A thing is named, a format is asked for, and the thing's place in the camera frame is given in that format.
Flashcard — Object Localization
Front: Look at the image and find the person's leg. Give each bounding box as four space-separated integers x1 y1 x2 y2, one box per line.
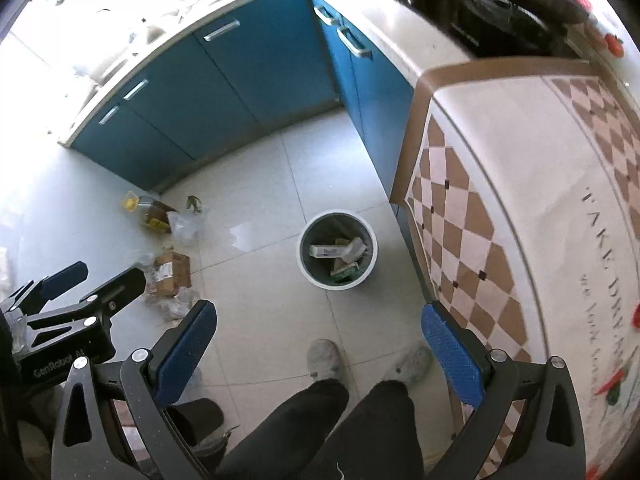
219 379 351 480
330 381 427 480

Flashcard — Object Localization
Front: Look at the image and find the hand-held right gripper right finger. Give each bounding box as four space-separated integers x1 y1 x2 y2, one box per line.
420 301 587 480

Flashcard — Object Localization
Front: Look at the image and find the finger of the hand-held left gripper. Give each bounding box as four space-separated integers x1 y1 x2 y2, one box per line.
26 266 147 352
7 261 90 312

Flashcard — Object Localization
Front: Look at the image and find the clear plastic bag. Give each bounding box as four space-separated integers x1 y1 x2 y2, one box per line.
166 210 206 247

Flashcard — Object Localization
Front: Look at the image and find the person's left leg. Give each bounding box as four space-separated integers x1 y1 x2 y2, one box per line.
219 379 351 480

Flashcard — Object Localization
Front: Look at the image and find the dark object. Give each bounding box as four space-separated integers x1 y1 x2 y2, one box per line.
165 398 227 461

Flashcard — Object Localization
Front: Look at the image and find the white carton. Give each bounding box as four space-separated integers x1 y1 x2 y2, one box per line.
310 243 347 260

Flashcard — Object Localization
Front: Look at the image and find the brown cardboard box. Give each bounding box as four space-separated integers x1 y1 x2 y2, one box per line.
152 251 192 298

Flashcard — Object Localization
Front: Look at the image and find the grey right slipper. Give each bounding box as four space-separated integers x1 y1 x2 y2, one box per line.
382 343 434 387

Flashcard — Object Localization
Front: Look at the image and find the blue cabinet door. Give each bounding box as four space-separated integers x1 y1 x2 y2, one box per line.
121 34 261 162
191 0 342 123
339 27 417 203
69 101 197 193
306 0 362 128

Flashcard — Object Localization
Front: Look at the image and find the grey left slipper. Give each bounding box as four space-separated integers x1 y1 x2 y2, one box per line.
306 338 345 382

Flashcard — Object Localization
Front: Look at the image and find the checkered tablecloth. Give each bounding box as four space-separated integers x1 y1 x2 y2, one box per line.
389 59 640 480

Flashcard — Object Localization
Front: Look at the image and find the person's right leg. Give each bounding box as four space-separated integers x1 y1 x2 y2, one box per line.
330 381 427 480

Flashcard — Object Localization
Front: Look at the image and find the grey round trash bin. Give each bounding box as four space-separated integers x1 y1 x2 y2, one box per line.
299 211 377 289

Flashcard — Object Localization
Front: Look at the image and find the yellow-capped plastic bottle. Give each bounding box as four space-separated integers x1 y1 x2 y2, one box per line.
120 191 178 233

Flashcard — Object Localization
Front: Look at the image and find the black gas stove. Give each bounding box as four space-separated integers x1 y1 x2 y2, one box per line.
345 0 593 60

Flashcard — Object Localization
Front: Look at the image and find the grey slipper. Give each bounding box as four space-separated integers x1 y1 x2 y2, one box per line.
306 338 345 382
382 343 434 387

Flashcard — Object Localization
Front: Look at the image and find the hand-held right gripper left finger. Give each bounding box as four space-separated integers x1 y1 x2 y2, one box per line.
51 299 219 480

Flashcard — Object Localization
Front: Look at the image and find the white paper box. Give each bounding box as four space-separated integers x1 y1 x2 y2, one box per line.
345 236 369 262

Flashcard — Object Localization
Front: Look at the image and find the green printed box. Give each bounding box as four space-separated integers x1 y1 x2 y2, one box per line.
329 261 363 282

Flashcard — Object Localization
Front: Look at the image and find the crumpled clear plastic wrap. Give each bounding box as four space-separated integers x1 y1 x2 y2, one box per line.
142 285 201 322

